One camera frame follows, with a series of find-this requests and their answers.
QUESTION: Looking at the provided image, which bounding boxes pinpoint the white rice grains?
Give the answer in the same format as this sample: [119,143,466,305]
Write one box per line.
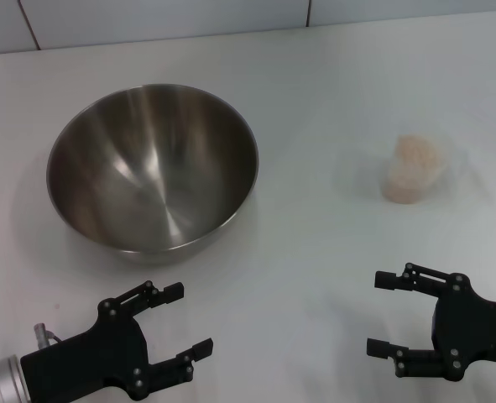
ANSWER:
[381,134,444,205]

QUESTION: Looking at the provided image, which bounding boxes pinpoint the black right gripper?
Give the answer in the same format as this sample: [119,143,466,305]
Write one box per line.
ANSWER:
[365,262,496,384]

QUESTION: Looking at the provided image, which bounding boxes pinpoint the clear plastic measuring cup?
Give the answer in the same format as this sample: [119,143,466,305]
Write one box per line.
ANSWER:
[379,124,471,206]

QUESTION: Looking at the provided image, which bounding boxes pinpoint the silver metal connector plug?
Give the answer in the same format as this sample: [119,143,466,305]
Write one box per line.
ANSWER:
[32,322,50,349]

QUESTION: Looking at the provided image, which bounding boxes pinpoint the stainless steel mixing bowl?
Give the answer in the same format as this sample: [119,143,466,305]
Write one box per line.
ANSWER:
[45,82,260,265]

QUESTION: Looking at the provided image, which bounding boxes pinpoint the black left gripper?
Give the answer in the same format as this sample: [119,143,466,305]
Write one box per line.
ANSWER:
[20,280,214,400]

